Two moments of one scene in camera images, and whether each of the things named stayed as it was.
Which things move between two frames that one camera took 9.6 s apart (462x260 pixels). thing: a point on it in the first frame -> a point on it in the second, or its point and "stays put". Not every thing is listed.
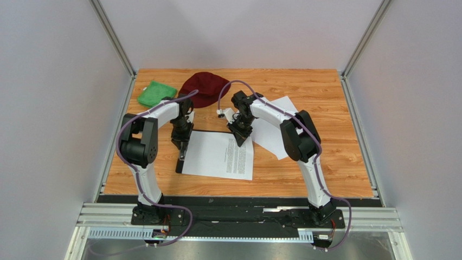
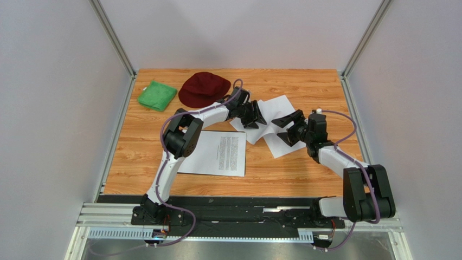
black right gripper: x=240 y=129 -> x=294 y=128
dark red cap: x=210 y=86 stays put
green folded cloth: x=155 y=91 stays put
